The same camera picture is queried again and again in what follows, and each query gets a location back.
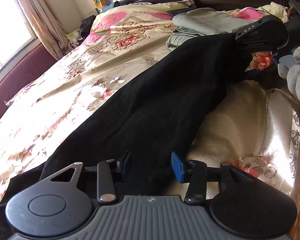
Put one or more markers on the floral satin bedspread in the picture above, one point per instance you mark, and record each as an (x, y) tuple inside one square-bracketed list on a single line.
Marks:
[(256, 127)]

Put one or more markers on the black bag on nightstand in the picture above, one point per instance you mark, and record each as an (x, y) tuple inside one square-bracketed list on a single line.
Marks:
[(86, 25)]

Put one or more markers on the folded grey-green clothes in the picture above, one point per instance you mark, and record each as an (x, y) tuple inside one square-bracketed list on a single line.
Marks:
[(203, 22)]

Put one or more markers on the window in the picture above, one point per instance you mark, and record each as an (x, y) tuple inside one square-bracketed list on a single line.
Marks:
[(15, 31)]

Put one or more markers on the maroon upholstered bench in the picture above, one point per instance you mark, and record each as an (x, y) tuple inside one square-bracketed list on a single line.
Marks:
[(32, 66)]

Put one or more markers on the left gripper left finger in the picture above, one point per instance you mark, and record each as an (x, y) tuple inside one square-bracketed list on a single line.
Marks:
[(108, 173)]

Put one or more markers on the black pants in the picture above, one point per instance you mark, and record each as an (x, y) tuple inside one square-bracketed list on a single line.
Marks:
[(156, 113)]

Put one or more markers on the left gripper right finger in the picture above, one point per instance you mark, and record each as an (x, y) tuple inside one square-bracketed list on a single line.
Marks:
[(196, 174)]

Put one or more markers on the orange snack package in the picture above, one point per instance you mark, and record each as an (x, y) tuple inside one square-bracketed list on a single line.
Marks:
[(99, 5)]

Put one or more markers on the beige curtain right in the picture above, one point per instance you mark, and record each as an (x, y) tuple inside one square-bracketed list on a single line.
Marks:
[(46, 27)]

